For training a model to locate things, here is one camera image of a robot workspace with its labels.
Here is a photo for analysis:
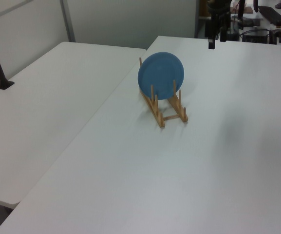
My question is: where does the dark robot gripper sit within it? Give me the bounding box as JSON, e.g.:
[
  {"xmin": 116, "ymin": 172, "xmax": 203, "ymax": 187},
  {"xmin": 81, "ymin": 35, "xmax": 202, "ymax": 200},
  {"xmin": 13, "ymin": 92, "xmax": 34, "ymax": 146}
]
[{"xmin": 206, "ymin": 0, "xmax": 231, "ymax": 50}]

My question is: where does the blue round plate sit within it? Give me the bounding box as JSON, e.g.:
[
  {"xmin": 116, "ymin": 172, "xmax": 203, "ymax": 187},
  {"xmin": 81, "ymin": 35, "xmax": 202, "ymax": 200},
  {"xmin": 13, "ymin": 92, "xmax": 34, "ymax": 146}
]
[{"xmin": 137, "ymin": 51, "xmax": 185, "ymax": 100}]

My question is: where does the wooden plate rack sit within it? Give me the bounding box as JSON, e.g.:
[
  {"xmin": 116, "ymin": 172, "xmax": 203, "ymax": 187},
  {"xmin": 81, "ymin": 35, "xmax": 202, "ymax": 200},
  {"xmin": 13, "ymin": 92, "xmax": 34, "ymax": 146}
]
[{"xmin": 139, "ymin": 57, "xmax": 188, "ymax": 129}]

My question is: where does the thin dark stand pole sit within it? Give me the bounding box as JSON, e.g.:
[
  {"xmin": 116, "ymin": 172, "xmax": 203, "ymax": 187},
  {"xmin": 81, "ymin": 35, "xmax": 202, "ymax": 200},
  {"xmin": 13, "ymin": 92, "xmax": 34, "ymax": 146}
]
[{"xmin": 237, "ymin": 0, "xmax": 245, "ymax": 20}]

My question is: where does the black electronics box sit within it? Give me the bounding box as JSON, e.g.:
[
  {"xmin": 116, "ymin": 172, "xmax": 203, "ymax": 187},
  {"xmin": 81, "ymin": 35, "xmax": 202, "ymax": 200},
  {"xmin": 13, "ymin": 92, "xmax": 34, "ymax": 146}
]
[{"xmin": 242, "ymin": 29, "xmax": 270, "ymax": 44}]

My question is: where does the black computer keyboard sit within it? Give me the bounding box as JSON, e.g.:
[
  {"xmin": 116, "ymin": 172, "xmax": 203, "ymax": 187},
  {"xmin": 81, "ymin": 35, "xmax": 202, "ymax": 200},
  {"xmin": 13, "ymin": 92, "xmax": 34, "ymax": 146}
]
[{"xmin": 258, "ymin": 5, "xmax": 281, "ymax": 27}]

